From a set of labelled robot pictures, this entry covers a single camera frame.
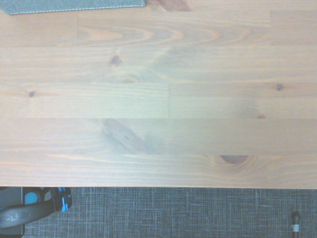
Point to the grey felt desk organizer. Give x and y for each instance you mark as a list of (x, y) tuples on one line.
[(74, 5)]

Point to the black and blue headphones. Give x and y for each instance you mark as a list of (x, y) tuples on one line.
[(32, 213)]

